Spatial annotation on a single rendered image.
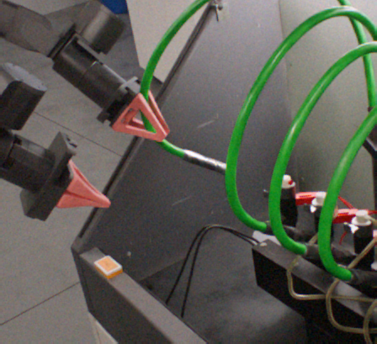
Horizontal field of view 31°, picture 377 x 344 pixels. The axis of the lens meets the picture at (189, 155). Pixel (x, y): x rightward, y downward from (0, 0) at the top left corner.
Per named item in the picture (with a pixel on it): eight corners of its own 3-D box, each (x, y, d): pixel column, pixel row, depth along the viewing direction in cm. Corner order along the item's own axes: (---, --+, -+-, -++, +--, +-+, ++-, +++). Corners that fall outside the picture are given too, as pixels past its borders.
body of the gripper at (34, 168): (81, 155, 82) (27, 127, 79) (37, 222, 84) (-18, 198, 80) (71, 135, 88) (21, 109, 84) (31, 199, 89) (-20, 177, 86)
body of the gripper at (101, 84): (144, 82, 110) (108, 54, 110) (130, 93, 100) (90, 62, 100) (121, 113, 112) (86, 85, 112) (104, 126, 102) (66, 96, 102)
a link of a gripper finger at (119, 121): (182, 115, 109) (136, 78, 108) (174, 125, 102) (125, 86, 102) (156, 146, 111) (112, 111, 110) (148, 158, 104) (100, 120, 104)
